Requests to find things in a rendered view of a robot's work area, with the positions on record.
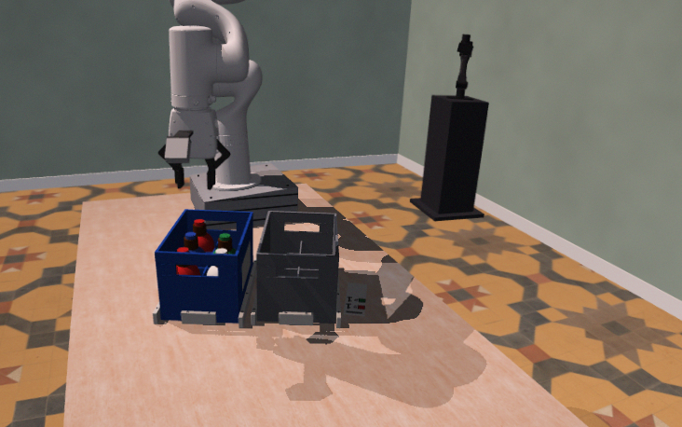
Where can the blue plastic crate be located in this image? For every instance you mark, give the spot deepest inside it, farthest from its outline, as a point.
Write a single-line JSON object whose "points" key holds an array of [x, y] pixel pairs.
{"points": [[222, 294]]}

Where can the white bottle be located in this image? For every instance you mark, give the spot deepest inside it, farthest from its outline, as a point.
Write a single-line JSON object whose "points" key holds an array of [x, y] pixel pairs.
{"points": [[213, 269]]}

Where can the green bottle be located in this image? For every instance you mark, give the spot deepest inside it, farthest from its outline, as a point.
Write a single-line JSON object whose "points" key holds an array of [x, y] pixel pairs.
{"points": [[225, 242]]}

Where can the blue bottle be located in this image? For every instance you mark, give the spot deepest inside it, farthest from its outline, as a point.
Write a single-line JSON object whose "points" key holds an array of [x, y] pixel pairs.
{"points": [[191, 242]]}

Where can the red bottle with pink label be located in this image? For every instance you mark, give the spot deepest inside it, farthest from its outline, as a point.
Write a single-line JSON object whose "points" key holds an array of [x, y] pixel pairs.
{"points": [[186, 269]]}

